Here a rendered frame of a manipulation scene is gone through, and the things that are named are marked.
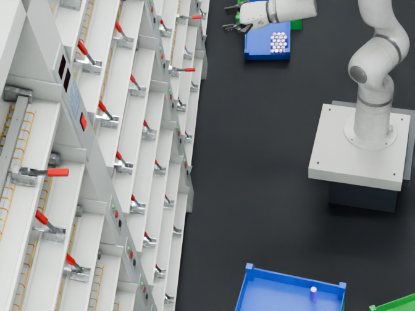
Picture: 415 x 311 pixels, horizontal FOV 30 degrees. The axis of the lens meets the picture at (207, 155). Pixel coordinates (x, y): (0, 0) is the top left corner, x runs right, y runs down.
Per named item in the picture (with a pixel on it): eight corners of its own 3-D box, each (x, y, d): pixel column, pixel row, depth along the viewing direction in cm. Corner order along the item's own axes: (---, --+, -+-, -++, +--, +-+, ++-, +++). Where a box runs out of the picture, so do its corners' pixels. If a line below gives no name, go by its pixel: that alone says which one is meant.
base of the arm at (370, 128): (399, 115, 282) (405, 78, 268) (395, 153, 270) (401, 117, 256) (346, 109, 285) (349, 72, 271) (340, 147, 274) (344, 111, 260)
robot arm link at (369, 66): (400, 92, 263) (409, 39, 245) (367, 123, 255) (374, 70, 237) (371, 77, 269) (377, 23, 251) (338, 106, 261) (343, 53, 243)
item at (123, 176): (152, 60, 235) (160, 28, 224) (125, 232, 199) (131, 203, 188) (86, 46, 232) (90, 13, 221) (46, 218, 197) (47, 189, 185)
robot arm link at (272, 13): (280, 28, 268) (272, 29, 269) (281, 11, 274) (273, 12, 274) (275, 10, 262) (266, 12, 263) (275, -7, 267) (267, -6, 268)
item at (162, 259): (178, 171, 281) (185, 149, 270) (159, 326, 245) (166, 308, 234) (123, 160, 279) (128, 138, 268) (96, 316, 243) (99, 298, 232)
